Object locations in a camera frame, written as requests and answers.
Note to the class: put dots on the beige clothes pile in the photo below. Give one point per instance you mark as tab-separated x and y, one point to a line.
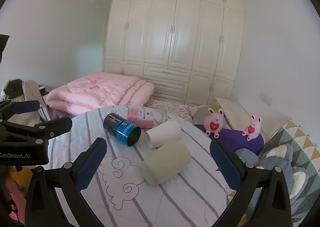
30	92

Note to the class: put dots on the pale green cup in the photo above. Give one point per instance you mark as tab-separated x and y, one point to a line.
167	162

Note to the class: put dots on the pink packet with label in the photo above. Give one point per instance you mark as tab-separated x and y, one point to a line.
140	118

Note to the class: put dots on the pink folded quilt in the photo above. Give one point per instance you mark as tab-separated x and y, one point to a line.
100	89

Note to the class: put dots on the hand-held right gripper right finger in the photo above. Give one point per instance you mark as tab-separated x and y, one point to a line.
225	165

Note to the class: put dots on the patchwork quilt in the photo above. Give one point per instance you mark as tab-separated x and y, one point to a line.
300	142

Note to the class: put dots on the cream white wardrobe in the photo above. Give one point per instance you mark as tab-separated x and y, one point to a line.
162	29

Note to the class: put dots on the grey blue cloud cushion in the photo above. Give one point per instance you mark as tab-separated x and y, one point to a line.
275	157

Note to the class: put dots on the white wall socket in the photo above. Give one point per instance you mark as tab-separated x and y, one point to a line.
266	99

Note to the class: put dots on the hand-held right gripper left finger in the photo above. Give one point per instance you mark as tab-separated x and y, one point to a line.
90	165

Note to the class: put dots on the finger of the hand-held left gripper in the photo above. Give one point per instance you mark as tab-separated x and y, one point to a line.
26	107
53	125

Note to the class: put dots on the white paper cup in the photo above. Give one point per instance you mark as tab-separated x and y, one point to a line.
165	134

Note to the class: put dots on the black and blue can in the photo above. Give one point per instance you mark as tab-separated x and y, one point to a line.
117	125

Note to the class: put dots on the heart print bed sheet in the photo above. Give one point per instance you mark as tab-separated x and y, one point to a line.
175	109

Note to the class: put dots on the small pink plush rabbit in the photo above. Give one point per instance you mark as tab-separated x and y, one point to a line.
253	129

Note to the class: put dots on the purple pillow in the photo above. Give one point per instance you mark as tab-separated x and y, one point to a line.
230	140

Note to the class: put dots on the white headboard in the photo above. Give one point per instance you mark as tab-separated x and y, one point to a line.
237	112

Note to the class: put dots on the purple cloth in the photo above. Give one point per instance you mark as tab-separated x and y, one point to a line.
60	114

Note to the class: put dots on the grey green pillow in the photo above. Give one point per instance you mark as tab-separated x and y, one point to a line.
199	117

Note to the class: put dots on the large pink plush rabbit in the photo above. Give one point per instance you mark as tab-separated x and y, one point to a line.
213	123

